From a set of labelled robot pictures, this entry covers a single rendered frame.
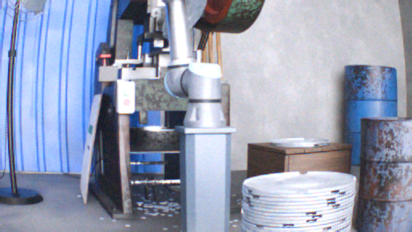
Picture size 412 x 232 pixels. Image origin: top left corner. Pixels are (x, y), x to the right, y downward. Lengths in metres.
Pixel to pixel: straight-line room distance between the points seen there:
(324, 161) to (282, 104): 2.13
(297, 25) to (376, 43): 1.14
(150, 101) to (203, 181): 0.64
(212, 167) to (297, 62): 2.63
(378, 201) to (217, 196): 0.65
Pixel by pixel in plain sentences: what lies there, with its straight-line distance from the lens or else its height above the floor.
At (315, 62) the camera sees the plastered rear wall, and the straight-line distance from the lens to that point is 4.37.
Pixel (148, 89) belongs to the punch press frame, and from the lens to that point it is 2.25.
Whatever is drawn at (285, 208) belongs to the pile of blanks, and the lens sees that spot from 1.01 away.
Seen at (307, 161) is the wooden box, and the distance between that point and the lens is 2.02.
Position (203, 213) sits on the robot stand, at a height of 0.14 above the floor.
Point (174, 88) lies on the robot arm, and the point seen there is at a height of 0.59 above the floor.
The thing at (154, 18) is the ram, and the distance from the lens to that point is 2.44.
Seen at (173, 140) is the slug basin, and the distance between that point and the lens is 2.39.
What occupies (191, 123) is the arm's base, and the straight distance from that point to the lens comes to 1.74.
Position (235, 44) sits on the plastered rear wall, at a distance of 3.97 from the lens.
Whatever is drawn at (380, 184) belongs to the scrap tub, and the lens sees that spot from 1.78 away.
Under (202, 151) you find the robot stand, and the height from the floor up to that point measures 0.37.
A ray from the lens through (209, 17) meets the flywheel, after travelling 2.76.
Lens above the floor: 0.54
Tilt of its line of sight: 1 degrees down
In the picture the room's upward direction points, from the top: straight up
